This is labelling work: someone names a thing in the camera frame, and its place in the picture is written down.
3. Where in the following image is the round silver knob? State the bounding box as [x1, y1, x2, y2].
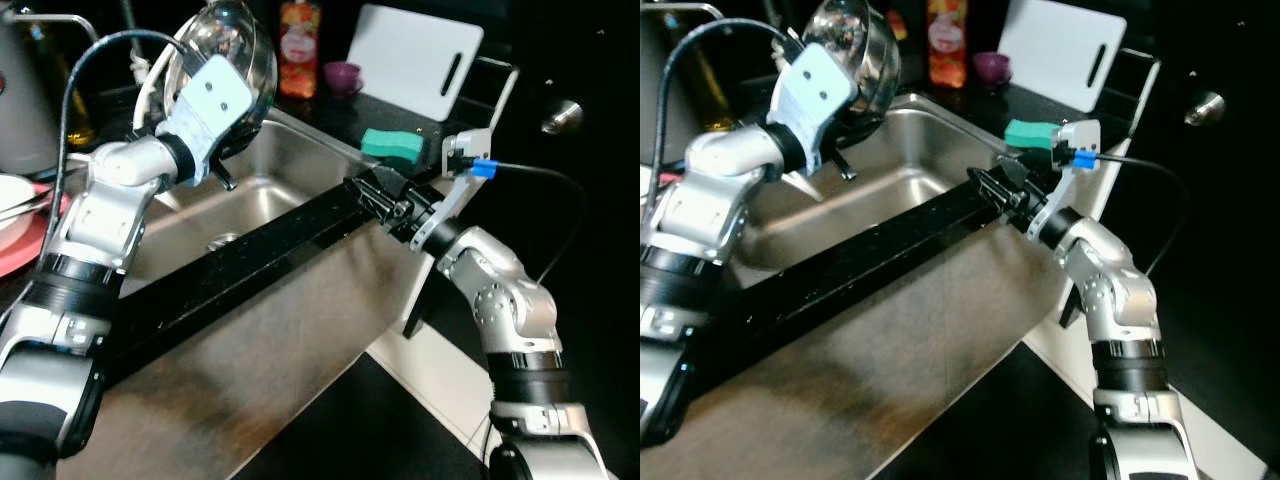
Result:
[1183, 90, 1226, 127]
[540, 98, 584, 136]

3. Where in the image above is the yellow oil bottle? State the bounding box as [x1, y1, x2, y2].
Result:
[680, 30, 738, 133]
[30, 15, 98, 148]

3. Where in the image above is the black cable with blue plug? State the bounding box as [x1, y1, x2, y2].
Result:
[1070, 148, 1191, 281]
[470, 158, 591, 286]

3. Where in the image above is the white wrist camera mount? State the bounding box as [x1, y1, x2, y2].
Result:
[410, 128, 496, 256]
[768, 45, 859, 176]
[1025, 118, 1101, 241]
[160, 55, 256, 186]

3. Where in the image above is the pink plate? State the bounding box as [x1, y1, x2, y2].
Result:
[0, 195, 63, 279]

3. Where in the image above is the white cutting board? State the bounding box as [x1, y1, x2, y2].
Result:
[345, 3, 486, 123]
[997, 0, 1129, 114]

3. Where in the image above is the purple cup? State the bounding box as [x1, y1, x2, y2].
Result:
[322, 60, 365, 99]
[973, 50, 1013, 89]

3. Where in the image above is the green sponge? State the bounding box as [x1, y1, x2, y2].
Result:
[358, 128, 431, 169]
[1003, 118, 1063, 153]

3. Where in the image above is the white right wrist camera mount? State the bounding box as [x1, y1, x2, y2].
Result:
[1025, 118, 1101, 241]
[410, 128, 496, 256]

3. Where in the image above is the shiny steel mixing bowl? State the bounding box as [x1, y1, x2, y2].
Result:
[163, 0, 279, 161]
[803, 0, 901, 131]

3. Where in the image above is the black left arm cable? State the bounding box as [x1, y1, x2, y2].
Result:
[650, 18, 801, 201]
[45, 28, 196, 261]

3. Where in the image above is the silver faucet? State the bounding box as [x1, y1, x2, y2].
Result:
[5, 10, 101, 46]
[640, 0, 726, 21]

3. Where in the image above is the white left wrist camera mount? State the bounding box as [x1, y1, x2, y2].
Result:
[160, 55, 256, 186]
[768, 45, 859, 176]

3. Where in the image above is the orange dish soap bottle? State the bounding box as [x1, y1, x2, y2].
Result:
[925, 0, 971, 91]
[278, 0, 323, 101]

